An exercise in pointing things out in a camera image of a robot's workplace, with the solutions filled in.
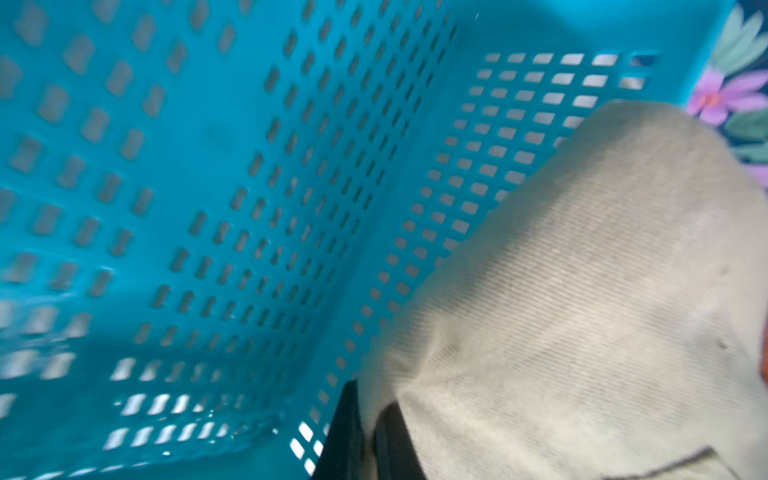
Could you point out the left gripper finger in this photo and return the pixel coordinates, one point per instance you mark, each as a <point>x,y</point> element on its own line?
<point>350,453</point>

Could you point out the khaki long pants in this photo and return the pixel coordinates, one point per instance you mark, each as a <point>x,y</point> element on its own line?
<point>605,321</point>

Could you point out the teal plastic basket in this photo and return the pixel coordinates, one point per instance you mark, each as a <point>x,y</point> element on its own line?
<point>210,209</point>

